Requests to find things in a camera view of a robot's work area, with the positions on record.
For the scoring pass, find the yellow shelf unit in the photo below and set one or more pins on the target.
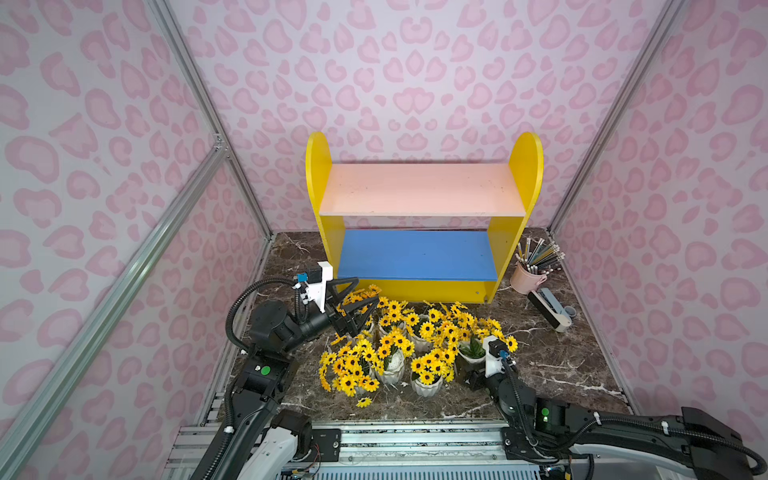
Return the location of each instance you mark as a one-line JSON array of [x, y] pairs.
[[434, 232]]

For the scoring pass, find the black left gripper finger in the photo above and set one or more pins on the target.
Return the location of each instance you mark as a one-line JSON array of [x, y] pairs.
[[338, 289], [361, 312]]

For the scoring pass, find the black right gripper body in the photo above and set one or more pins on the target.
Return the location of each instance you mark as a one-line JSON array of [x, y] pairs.
[[480, 377]]

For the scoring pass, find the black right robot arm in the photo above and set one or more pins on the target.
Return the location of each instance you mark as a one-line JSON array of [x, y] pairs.
[[548, 432]]

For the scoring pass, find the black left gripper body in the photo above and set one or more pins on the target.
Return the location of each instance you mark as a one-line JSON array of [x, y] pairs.
[[335, 307]]

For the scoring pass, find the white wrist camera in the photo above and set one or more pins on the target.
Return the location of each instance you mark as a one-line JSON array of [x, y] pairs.
[[310, 287], [496, 350]]

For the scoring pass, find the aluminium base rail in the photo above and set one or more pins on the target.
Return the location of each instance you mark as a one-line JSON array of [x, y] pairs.
[[453, 450]]

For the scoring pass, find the pink pencil bucket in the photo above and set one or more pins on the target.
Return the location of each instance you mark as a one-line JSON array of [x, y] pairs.
[[523, 282]]

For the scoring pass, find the light blue stapler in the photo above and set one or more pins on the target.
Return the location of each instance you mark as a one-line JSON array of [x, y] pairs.
[[558, 316]]

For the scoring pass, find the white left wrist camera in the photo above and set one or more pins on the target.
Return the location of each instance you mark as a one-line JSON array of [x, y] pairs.
[[310, 287]]

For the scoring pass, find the shelf sunflower pot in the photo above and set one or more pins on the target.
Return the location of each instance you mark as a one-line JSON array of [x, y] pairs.
[[423, 327], [351, 369], [393, 314], [394, 348], [359, 294], [485, 327], [431, 371], [455, 328]]

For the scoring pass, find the bundle of pencils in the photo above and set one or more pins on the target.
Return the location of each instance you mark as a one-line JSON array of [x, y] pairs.
[[538, 255]]

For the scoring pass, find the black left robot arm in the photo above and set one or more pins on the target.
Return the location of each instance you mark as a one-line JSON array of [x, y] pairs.
[[258, 439]]

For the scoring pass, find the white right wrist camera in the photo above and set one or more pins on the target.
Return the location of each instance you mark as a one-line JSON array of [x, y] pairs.
[[496, 350]]

